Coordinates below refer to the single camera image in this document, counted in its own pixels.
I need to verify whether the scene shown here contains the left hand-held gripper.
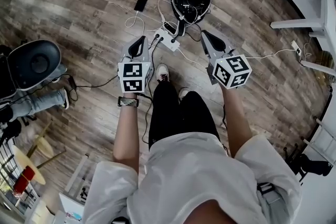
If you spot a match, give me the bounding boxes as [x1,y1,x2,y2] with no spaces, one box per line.
[118,35,153,93]

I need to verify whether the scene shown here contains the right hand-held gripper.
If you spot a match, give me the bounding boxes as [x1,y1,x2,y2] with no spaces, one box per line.
[200,29,253,90]

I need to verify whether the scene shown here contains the white power strip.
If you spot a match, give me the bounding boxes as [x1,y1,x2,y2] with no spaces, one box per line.
[153,28,181,52]

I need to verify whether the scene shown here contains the person's left forearm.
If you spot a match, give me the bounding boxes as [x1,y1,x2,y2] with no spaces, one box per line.
[112,91,142,173]

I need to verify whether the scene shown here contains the person's right forearm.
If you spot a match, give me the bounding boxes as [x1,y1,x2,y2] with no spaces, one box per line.
[222,86,253,158]

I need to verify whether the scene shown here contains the person's white left shoe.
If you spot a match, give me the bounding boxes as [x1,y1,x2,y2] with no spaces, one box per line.
[156,63,170,83]

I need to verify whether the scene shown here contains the person's white shoe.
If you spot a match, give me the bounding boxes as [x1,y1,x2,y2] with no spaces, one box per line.
[156,63,170,83]
[178,87,190,100]

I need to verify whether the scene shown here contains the black smartphone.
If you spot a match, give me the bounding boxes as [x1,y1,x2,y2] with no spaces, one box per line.
[134,0,150,13]

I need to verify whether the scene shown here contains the striped woven wristband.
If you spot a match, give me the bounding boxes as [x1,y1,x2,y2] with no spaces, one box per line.
[118,96,139,108]

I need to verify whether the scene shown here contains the person's white right shoe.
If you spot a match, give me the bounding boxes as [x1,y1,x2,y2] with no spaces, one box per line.
[178,87,190,100]

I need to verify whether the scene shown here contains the person's black trousers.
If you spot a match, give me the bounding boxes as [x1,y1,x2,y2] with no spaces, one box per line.
[148,81,221,152]

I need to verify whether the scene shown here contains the small white extension socket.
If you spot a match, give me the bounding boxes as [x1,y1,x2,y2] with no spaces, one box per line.
[290,40,302,54]

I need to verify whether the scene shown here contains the white table with teapot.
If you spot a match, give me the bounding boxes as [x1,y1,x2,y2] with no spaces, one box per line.
[270,0,336,77]

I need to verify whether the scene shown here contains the person's white shirt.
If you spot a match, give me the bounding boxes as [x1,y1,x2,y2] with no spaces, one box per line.
[81,131,302,224]

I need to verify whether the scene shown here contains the round wooden side table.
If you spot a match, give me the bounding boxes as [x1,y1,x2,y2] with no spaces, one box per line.
[10,119,67,186]

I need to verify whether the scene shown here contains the black tripod stand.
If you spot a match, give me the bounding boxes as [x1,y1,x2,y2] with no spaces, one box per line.
[283,144,333,184]

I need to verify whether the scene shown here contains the red cylinder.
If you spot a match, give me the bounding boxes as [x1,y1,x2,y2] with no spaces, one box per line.
[13,166,36,194]

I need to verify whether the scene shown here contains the white cluttered table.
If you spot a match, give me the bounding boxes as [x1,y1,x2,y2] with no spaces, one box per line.
[59,154,91,224]

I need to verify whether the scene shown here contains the white usb cable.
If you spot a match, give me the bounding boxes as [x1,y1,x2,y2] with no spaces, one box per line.
[157,0,172,25]

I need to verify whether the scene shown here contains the black gripper tether cable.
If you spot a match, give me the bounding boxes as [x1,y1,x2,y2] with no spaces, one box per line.
[136,93,154,144]
[222,104,229,150]

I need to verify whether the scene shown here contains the black power cable with adapter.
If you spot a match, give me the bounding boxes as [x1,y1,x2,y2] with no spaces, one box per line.
[61,34,162,103]

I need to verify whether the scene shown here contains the white metal frame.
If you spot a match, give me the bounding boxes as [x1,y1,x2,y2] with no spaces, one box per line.
[301,116,336,163]

